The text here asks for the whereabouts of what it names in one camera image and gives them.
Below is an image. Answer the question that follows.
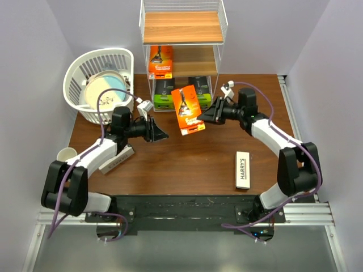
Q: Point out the white plastic laundry basket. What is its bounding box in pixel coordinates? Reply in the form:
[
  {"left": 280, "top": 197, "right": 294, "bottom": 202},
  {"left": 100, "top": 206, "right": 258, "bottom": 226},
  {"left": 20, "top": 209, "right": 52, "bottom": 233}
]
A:
[{"left": 63, "top": 48, "right": 134, "bottom": 124}]

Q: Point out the cream paper cup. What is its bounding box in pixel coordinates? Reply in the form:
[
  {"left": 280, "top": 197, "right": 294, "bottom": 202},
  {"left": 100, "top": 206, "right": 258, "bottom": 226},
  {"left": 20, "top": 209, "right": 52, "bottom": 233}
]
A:
[{"left": 56, "top": 147, "right": 77, "bottom": 162}]

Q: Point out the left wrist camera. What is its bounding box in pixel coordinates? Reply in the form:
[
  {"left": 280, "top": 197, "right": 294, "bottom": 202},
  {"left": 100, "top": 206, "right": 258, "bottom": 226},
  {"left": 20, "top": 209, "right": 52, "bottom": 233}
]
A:
[{"left": 136, "top": 97, "right": 153, "bottom": 120}]

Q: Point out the cream and blue plate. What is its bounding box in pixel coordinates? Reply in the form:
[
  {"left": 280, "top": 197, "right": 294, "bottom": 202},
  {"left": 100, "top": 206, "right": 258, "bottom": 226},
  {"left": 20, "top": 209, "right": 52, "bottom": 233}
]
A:
[{"left": 85, "top": 71, "right": 127, "bottom": 110}]

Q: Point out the orange Gillette razor pack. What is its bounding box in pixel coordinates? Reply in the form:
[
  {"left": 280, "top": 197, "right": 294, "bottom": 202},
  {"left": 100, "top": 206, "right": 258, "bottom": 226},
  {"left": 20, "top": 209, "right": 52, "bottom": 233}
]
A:
[
  {"left": 148, "top": 45, "right": 174, "bottom": 80},
  {"left": 171, "top": 85, "right": 205, "bottom": 136}
]

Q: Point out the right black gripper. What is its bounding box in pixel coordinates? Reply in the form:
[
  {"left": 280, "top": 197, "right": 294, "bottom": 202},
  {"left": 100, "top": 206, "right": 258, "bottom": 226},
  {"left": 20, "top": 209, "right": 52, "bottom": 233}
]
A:
[{"left": 197, "top": 96, "right": 244, "bottom": 126}]

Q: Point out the white wire wooden shelf unit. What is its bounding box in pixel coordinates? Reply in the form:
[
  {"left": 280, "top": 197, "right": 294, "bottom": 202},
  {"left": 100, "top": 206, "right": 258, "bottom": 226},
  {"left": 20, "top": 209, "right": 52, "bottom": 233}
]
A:
[{"left": 138, "top": 1, "right": 228, "bottom": 96}]

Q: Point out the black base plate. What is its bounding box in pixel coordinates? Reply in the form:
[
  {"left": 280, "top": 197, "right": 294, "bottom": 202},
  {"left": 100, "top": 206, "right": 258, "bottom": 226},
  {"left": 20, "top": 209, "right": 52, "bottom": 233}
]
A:
[{"left": 82, "top": 194, "right": 316, "bottom": 236}]

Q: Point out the grey Harry's box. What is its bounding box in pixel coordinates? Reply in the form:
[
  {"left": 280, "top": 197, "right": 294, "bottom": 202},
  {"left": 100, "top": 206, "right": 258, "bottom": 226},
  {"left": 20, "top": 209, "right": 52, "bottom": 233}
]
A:
[{"left": 98, "top": 144, "right": 134, "bottom": 175}]

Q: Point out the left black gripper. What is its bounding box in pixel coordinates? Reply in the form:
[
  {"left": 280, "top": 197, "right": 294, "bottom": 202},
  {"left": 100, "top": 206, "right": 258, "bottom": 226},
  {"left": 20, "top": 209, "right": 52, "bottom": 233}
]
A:
[{"left": 124, "top": 114, "right": 168, "bottom": 143}]

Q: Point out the aluminium rail frame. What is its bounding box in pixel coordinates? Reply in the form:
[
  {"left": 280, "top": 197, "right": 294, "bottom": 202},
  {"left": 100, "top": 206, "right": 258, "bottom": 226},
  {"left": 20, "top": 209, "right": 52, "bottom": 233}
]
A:
[{"left": 22, "top": 75, "right": 348, "bottom": 271}]

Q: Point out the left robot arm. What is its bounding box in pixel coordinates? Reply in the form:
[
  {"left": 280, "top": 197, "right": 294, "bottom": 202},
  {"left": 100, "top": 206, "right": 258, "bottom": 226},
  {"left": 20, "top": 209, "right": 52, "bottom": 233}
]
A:
[{"left": 41, "top": 107, "right": 168, "bottom": 222}]

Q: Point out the white Harry's box right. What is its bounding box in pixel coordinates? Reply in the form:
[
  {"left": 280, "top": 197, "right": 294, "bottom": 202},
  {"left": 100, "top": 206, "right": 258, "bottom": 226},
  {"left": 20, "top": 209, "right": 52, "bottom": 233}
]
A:
[{"left": 235, "top": 151, "right": 251, "bottom": 190}]

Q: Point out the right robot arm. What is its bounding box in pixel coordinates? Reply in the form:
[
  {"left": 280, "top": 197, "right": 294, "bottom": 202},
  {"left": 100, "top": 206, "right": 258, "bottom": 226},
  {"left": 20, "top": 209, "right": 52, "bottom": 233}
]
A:
[{"left": 197, "top": 85, "right": 323, "bottom": 226}]

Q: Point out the green black razor box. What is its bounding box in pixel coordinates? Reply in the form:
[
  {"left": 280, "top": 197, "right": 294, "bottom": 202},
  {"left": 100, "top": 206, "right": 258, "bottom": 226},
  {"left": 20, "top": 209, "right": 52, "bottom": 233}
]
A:
[
  {"left": 188, "top": 76, "right": 212, "bottom": 110},
  {"left": 153, "top": 78, "right": 175, "bottom": 111}
]

